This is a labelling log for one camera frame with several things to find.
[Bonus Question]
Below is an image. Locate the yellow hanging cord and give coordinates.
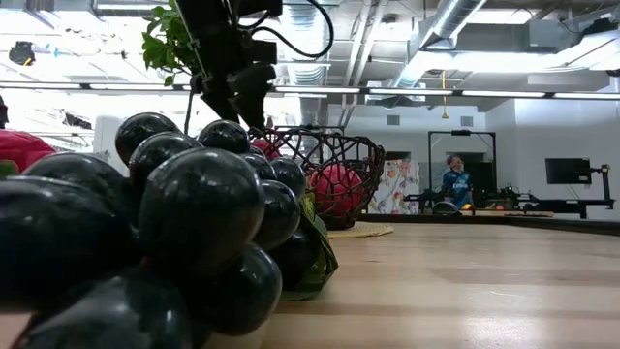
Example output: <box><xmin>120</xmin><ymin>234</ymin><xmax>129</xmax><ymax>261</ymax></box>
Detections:
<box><xmin>439</xmin><ymin>70</ymin><xmax>450</xmax><ymax>120</ymax></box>

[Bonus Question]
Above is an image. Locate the white box cabinet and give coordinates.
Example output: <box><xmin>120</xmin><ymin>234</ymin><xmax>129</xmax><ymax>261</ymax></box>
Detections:
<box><xmin>93</xmin><ymin>114</ymin><xmax>128</xmax><ymax>164</ymax></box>

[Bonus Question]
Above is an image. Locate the silver corrugated duct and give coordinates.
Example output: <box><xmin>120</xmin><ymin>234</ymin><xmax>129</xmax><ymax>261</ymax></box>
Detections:
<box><xmin>278</xmin><ymin>0</ymin><xmax>331</xmax><ymax>128</ymax></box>

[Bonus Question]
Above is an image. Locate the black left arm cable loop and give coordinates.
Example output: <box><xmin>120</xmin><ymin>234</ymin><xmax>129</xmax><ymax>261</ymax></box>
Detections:
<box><xmin>249</xmin><ymin>0</ymin><xmax>335</xmax><ymax>60</ymax></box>

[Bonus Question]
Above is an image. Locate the black ceiling-hung device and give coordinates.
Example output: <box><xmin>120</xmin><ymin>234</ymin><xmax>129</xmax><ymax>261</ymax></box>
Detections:
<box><xmin>8</xmin><ymin>41</ymin><xmax>37</xmax><ymax>67</ymax></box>

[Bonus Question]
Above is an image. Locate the silver spiral air duct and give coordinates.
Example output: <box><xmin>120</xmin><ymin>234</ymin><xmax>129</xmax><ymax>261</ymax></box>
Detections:
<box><xmin>387</xmin><ymin>0</ymin><xmax>489</xmax><ymax>106</ymax></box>

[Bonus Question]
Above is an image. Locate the round woven straw placemat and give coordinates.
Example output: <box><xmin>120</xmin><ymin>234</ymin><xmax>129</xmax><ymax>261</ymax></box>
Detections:
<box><xmin>327</xmin><ymin>221</ymin><xmax>394</xmax><ymax>240</ymax></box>

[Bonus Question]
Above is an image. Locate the red apple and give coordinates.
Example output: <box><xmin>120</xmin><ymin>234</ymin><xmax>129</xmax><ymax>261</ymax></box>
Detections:
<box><xmin>309</xmin><ymin>163</ymin><xmax>364</xmax><ymax>218</ymax></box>
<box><xmin>251</xmin><ymin>138</ymin><xmax>282</xmax><ymax>161</ymax></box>

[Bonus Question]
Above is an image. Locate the red bell pepper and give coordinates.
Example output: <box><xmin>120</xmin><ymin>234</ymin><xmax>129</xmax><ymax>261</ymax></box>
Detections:
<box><xmin>0</xmin><ymin>129</ymin><xmax>58</xmax><ymax>178</ymax></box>

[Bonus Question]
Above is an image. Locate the white ceiling light tube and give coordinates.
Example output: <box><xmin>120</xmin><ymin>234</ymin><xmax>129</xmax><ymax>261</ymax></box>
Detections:
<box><xmin>367</xmin><ymin>87</ymin><xmax>454</xmax><ymax>97</ymax></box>
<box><xmin>89</xmin><ymin>82</ymin><xmax>171</xmax><ymax>91</ymax></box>
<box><xmin>462</xmin><ymin>89</ymin><xmax>546</xmax><ymax>98</ymax></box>
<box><xmin>554</xmin><ymin>91</ymin><xmax>620</xmax><ymax>101</ymax></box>
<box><xmin>0</xmin><ymin>81</ymin><xmax>81</xmax><ymax>91</ymax></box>
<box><xmin>275</xmin><ymin>85</ymin><xmax>362</xmax><ymax>94</ymax></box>

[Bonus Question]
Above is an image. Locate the floral printed curtain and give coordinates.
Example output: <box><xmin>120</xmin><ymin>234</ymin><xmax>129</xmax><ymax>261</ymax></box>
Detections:
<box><xmin>368</xmin><ymin>159</ymin><xmax>421</xmax><ymax>215</ymax></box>

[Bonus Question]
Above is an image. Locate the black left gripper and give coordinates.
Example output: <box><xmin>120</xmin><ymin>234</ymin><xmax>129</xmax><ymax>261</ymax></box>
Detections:
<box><xmin>173</xmin><ymin>0</ymin><xmax>285</xmax><ymax>131</ymax></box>

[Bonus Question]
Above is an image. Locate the green plant in white pot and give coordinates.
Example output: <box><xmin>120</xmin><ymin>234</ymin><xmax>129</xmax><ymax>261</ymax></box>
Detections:
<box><xmin>141</xmin><ymin>0</ymin><xmax>204</xmax><ymax>137</ymax></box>

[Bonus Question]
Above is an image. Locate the person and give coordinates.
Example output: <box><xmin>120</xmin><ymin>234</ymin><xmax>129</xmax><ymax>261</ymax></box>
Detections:
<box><xmin>441</xmin><ymin>153</ymin><xmax>475</xmax><ymax>210</ymax></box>

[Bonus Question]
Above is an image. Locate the black monitor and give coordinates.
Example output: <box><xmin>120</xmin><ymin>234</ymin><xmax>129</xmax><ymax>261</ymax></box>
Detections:
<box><xmin>544</xmin><ymin>157</ymin><xmax>593</xmax><ymax>186</ymax></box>

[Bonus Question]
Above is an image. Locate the black metal door frame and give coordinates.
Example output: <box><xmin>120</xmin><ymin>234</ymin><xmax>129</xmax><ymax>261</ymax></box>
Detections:
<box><xmin>427</xmin><ymin>129</ymin><xmax>498</xmax><ymax>205</ymax></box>

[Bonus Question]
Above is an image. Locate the black grape bunch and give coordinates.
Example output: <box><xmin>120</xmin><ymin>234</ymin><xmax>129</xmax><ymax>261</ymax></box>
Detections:
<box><xmin>0</xmin><ymin>111</ymin><xmax>340</xmax><ymax>349</ymax></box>

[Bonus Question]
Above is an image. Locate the dark brown wicker basket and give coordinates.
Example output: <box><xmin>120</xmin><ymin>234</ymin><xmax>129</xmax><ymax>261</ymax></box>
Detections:
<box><xmin>246</xmin><ymin>125</ymin><xmax>388</xmax><ymax>232</ymax></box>

